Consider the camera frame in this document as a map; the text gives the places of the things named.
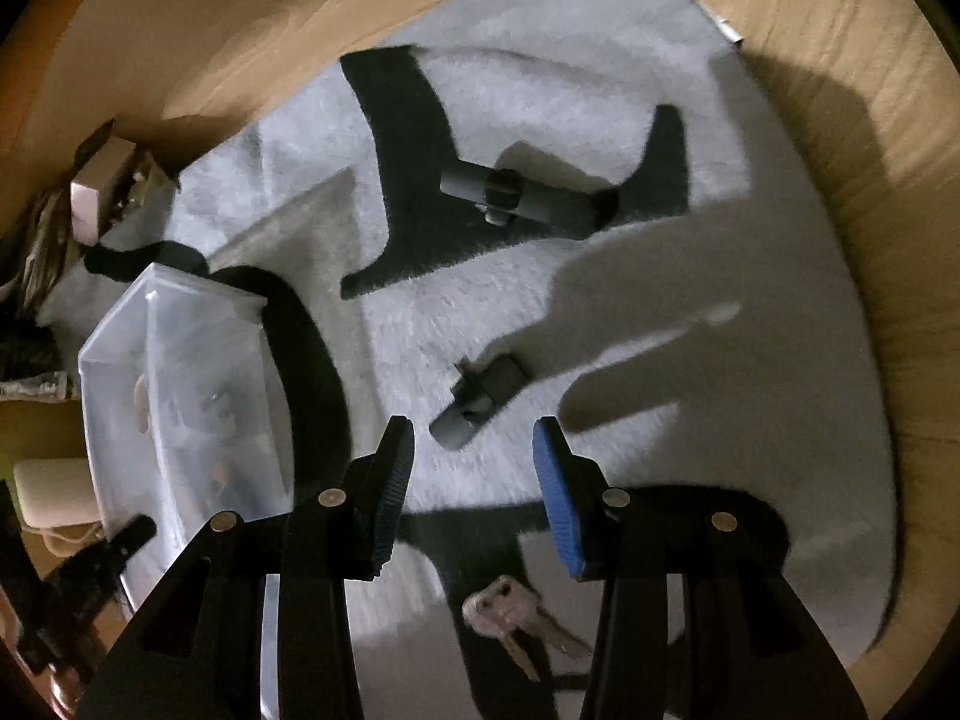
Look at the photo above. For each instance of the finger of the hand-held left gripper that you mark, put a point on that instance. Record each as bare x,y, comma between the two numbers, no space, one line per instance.
112,547

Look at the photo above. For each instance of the pile of papers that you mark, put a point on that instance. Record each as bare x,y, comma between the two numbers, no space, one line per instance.
37,255

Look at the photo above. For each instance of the long black clip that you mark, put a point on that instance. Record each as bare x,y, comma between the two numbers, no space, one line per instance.
555,214

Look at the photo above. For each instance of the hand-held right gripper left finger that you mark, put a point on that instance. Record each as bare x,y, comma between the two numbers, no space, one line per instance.
394,480

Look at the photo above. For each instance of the bunch of keys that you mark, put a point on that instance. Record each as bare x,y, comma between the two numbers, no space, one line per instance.
499,607

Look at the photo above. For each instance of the grey mat with black letters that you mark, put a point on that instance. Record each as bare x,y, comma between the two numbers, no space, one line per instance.
600,52

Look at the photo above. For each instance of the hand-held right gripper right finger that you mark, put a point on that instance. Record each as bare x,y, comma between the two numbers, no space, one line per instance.
559,495

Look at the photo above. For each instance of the white pen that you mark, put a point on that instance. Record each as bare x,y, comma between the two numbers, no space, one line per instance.
729,31

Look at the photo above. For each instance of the beige rounded object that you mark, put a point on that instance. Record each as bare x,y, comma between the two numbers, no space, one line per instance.
52,495

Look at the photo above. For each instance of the small black clip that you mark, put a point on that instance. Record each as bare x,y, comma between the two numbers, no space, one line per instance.
495,382

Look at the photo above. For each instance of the clear plastic box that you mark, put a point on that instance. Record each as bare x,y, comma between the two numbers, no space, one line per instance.
187,330

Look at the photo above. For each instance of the silver foil packet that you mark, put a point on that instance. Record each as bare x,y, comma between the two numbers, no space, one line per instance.
37,388

